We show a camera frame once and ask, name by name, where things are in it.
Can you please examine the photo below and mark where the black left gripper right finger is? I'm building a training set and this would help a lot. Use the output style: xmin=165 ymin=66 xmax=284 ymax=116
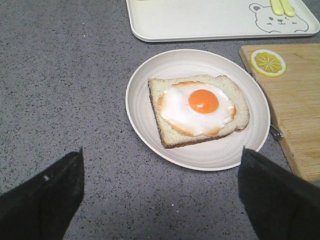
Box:
xmin=238 ymin=148 xmax=320 ymax=240

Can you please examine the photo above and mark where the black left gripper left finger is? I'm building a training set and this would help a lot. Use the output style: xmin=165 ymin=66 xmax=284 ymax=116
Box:
xmin=0 ymin=150 xmax=84 ymax=240

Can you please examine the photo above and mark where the white round plate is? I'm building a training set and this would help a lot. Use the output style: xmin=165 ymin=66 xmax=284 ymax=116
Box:
xmin=125 ymin=49 xmax=271 ymax=171

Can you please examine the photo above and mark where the bottom bread slice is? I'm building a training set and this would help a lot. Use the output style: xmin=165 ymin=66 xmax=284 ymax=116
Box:
xmin=148 ymin=74 xmax=250 ymax=149

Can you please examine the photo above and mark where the white bear tray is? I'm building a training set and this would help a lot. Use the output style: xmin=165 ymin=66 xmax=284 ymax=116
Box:
xmin=126 ymin=0 xmax=320 ymax=42

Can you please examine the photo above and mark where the wooden cutting board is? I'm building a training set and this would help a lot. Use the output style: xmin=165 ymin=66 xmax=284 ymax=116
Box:
xmin=239 ymin=43 xmax=320 ymax=182

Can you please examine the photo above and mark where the fried egg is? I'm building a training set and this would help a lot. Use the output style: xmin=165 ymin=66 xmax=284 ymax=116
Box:
xmin=158 ymin=81 xmax=236 ymax=137

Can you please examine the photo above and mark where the lemon slice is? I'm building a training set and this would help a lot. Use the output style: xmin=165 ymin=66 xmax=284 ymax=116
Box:
xmin=249 ymin=49 xmax=287 ymax=77

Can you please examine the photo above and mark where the yellow plastic knife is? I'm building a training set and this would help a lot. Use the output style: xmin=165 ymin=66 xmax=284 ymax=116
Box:
xmin=280 ymin=0 xmax=296 ymax=17

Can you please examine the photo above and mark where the metal board handle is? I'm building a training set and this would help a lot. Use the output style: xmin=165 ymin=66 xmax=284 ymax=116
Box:
xmin=269 ymin=124 xmax=284 ymax=141

